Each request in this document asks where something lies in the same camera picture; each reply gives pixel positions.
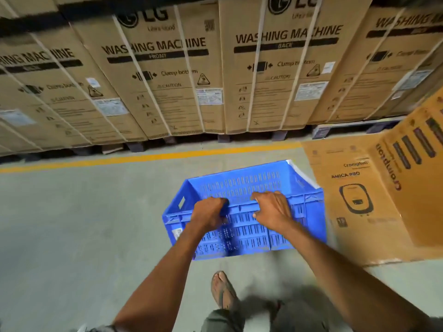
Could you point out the blue plastic pallet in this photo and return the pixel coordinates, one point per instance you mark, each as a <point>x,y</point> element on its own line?
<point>325,131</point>

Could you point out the person's right hand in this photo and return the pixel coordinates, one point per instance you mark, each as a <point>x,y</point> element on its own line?
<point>277,212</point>

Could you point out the person's left brown sandal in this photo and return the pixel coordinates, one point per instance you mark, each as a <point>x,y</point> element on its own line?
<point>230,300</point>

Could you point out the orange cardboard box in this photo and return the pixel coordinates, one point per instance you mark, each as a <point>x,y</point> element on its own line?
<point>422,190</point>

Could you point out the black wrap band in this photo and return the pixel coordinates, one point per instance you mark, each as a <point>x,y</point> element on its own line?
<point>31,24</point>

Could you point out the person's left foot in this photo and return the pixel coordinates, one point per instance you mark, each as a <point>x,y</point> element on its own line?
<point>221,286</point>

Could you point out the person's left forearm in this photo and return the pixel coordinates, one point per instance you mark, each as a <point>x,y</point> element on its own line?
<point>162,283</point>

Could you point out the person's grey patterned shirt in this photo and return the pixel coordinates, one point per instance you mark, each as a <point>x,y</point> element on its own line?
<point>104,329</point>

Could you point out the person's grey trousers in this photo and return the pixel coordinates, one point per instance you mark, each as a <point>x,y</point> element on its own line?
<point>221,323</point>

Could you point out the person's right forearm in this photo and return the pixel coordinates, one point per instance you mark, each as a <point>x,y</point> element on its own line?
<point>353,290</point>

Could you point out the person's left hand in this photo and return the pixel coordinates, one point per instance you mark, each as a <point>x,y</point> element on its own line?
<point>207,216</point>

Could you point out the blue crate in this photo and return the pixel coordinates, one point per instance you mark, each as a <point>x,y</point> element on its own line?
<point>242,179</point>

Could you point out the row of washing machine boxes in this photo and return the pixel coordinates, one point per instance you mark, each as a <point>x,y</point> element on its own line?
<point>173,82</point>

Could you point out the dark pallet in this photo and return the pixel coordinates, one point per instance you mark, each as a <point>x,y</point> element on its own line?
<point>135,146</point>

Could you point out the flat orange cardboard sheet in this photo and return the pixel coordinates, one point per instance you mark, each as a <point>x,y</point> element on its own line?
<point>346,238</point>

